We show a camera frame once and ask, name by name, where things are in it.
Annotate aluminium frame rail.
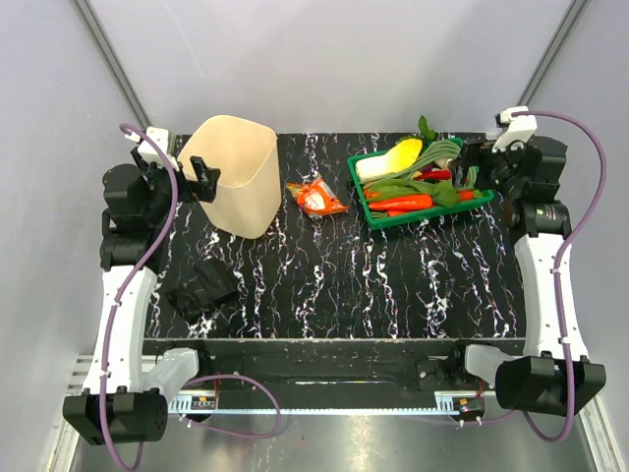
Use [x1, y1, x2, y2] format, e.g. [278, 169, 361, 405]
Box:
[63, 353, 610, 472]

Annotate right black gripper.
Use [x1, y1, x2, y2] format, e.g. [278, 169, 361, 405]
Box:
[447, 136, 528, 199]

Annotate red chili pepper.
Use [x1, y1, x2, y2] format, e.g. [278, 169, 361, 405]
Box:
[415, 169, 452, 181]

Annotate beige plastic trash bin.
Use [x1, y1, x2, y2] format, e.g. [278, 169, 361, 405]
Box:
[179, 115, 282, 239]

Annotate green plastic basket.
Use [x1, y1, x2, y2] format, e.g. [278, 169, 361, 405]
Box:
[347, 136, 493, 229]

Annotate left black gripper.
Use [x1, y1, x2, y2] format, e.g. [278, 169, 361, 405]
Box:
[133, 147, 219, 223]

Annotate purple cable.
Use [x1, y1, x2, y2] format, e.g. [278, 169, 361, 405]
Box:
[97, 122, 284, 472]
[407, 110, 608, 443]

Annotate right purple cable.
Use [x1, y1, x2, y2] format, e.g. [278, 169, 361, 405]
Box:
[407, 110, 608, 443]

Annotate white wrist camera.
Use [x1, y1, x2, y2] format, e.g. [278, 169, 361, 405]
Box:
[492, 106, 538, 153]
[138, 127, 178, 171]

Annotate black trash bag roll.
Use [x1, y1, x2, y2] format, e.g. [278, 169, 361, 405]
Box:
[166, 260, 239, 323]

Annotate small orange carrot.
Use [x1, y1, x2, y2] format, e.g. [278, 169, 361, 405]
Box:
[457, 190, 477, 202]

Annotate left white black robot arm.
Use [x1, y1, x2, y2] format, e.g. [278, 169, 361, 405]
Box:
[63, 148, 213, 445]

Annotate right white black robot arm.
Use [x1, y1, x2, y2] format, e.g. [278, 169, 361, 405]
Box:
[446, 137, 606, 416]

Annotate green long beans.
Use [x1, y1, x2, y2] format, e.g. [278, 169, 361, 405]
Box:
[368, 138, 464, 185]

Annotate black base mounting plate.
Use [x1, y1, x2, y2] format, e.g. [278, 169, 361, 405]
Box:
[142, 337, 527, 409]

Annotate large orange carrot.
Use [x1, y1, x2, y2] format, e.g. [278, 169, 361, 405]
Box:
[369, 194, 432, 211]

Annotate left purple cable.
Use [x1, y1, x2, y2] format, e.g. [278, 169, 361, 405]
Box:
[97, 122, 284, 472]

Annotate green leafy vegetable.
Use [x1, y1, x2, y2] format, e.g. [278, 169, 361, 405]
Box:
[363, 179, 460, 207]

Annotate orange snack packet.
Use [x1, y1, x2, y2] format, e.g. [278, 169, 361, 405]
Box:
[286, 174, 349, 218]

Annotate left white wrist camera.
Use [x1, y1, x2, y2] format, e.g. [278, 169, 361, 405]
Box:
[138, 127, 178, 171]

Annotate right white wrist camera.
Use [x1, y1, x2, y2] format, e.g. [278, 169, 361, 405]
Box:
[492, 106, 538, 153]

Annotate yellow white napa cabbage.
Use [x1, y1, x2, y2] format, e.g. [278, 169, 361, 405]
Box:
[355, 138, 424, 182]

